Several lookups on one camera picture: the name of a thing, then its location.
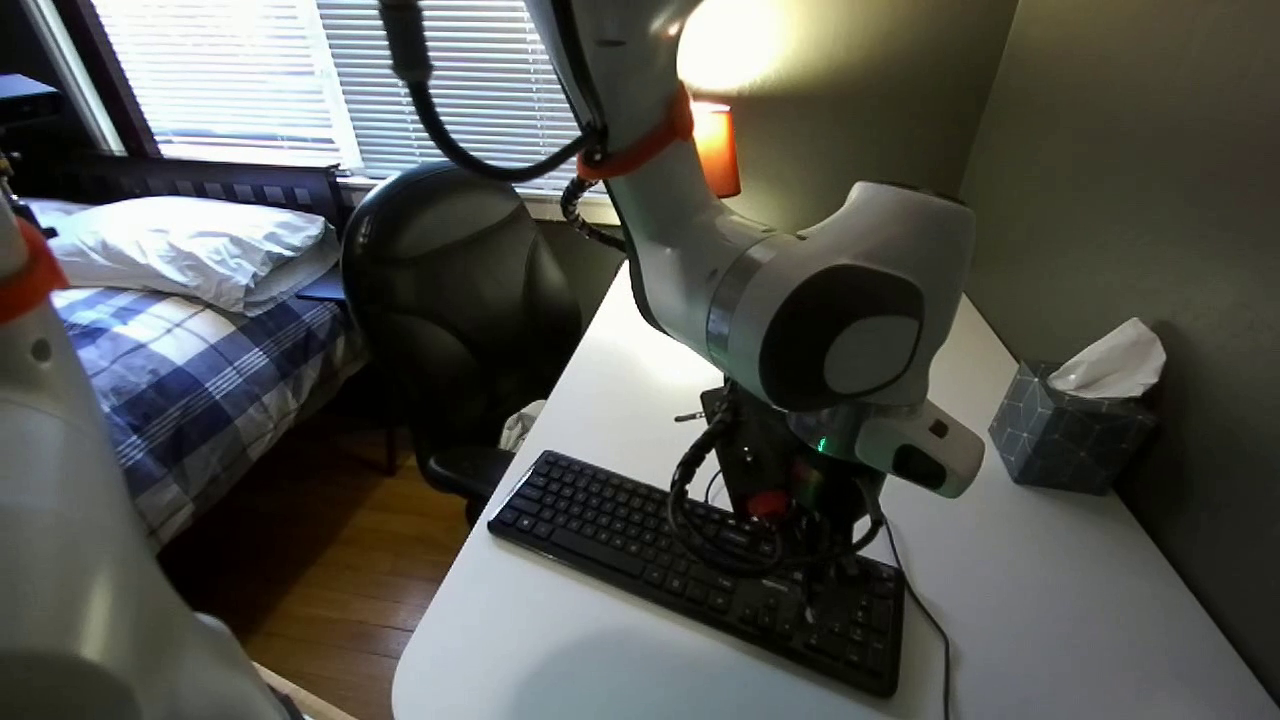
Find dark wooden headboard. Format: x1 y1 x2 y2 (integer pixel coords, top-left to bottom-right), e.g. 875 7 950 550
52 151 352 232

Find black computer keyboard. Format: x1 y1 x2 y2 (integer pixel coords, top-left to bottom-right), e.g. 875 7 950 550
483 446 912 702

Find white window blinds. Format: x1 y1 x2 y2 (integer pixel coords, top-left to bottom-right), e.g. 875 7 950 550
84 0 591 203

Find crumpled white cloth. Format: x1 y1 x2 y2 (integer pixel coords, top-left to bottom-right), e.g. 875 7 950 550
497 394 550 458

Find black looped gripper cables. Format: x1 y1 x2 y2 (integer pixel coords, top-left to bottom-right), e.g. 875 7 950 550
663 394 802 583

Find grey patterned tissue box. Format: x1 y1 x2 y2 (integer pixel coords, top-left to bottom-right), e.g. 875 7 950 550
989 313 1173 500

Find orange strap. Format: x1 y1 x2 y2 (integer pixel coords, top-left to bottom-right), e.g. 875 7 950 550
0 214 73 328

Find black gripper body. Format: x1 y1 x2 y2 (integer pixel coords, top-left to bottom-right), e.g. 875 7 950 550
695 381 889 530

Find thin black keyboard cable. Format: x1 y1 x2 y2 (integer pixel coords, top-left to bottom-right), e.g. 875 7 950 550
875 515 959 720

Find black office chair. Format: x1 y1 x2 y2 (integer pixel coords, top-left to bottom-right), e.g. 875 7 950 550
341 159 591 529

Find blue plaid bed blanket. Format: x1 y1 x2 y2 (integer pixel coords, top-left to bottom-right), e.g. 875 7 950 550
52 281 372 550

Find white pillow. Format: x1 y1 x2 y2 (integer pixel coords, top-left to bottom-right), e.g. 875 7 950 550
19 191 345 318

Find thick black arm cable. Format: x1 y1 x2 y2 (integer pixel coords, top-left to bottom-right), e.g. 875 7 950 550
377 0 631 254

